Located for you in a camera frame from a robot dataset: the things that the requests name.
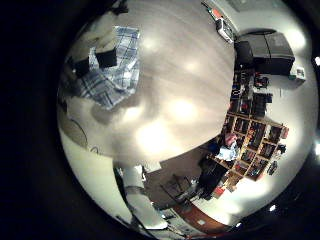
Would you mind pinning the large black storage box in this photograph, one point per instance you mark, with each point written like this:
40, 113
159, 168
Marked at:
266, 53

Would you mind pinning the small white green box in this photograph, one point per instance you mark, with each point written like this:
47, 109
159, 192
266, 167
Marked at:
298, 73

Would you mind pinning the brown wooden desk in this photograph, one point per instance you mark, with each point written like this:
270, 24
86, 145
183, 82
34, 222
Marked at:
200, 218

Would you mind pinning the person in light blue shirt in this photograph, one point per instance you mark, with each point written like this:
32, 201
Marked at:
228, 150

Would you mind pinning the wooden cubby shelf with items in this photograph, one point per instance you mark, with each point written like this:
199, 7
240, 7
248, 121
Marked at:
256, 140

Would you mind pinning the blue white plaid cloth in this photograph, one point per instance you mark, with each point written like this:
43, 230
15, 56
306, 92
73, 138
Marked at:
113, 83

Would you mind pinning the red and white device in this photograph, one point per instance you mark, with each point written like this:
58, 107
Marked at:
222, 26

